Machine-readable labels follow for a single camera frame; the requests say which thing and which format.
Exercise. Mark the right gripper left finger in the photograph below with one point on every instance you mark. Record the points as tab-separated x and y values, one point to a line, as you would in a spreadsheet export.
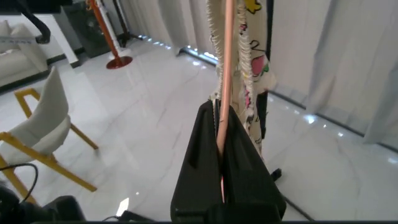
199	174

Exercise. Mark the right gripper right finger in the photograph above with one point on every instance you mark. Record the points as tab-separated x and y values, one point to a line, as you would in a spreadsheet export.
248	180

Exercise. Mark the cream printed garment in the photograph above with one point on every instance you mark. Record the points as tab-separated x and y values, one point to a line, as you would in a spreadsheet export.
261	68

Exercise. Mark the pink clothes hanger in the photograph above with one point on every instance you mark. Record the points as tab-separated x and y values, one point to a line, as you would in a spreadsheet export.
228	62

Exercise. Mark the red floor stand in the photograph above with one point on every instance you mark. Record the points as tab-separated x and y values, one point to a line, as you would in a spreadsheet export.
119	62

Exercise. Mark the white curtain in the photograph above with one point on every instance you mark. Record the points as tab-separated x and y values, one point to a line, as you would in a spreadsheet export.
311	46

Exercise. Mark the black floor stand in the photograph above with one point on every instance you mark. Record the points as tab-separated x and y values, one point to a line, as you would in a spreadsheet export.
126	35

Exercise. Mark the cream sofa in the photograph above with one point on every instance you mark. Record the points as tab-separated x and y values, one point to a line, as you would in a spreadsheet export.
15	65

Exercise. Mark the white chair with yellow frame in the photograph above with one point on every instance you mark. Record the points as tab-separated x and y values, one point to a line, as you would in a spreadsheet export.
46	105

